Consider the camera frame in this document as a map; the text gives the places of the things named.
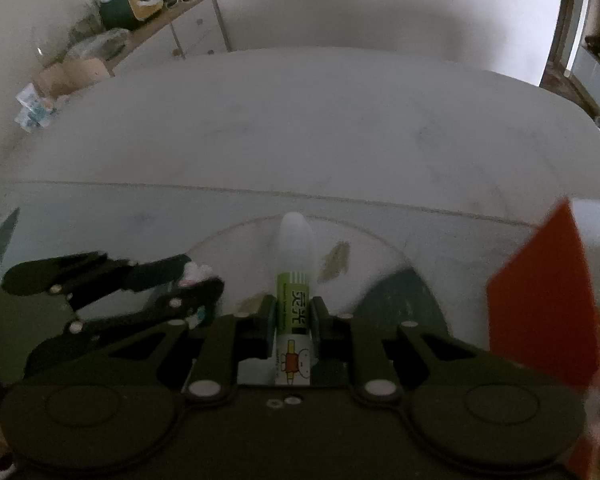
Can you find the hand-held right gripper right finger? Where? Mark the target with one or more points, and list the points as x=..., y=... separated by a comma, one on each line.
x=322, y=330

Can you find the white green glue stick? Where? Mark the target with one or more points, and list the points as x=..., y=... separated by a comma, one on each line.
x=294, y=260

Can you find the white sunglasses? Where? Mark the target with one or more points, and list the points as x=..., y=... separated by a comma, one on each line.
x=172, y=3

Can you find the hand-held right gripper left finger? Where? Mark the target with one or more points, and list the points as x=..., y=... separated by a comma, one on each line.
x=267, y=330

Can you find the blue white packets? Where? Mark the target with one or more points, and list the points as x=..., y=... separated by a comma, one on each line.
x=32, y=110

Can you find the clear plastic bag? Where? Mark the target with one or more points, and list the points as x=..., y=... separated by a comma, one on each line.
x=100, y=45

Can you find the dark green tissue box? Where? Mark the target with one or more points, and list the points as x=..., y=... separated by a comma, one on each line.
x=120, y=12

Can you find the round fish-pattern placemat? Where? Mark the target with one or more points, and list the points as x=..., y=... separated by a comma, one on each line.
x=355, y=250

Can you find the beige bag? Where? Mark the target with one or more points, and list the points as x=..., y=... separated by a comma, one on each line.
x=75, y=75

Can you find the small white pink figurine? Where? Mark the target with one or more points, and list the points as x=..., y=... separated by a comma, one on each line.
x=197, y=272

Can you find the red cardboard box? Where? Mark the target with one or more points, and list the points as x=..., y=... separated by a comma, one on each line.
x=540, y=300

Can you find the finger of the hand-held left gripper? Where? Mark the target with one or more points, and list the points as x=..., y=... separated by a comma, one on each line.
x=130, y=312
x=105, y=272

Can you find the teal patterned placemat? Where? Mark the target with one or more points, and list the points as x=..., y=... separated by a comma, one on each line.
x=0, y=250

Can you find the white wooden-top sideboard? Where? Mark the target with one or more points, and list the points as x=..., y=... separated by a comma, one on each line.
x=200, y=30

